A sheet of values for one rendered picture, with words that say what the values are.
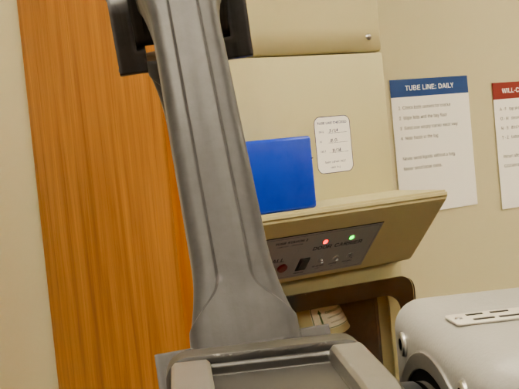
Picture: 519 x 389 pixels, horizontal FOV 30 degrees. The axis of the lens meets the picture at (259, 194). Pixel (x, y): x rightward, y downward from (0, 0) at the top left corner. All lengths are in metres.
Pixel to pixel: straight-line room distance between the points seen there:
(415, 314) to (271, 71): 0.95
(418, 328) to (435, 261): 1.68
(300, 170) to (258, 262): 0.63
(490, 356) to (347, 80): 1.09
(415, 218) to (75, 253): 0.50
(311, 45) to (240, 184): 0.77
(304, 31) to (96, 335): 0.52
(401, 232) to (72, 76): 0.51
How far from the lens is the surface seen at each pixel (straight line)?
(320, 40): 1.36
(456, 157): 2.08
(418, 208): 1.31
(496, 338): 0.32
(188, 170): 0.60
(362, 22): 1.41
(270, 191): 1.17
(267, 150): 1.17
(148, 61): 0.78
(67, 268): 1.49
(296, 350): 0.41
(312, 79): 1.35
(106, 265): 1.34
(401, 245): 1.37
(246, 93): 1.29
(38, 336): 1.63
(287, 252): 1.23
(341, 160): 1.36
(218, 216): 0.58
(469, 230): 2.11
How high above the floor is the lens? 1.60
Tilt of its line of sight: 3 degrees down
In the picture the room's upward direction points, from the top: 6 degrees counter-clockwise
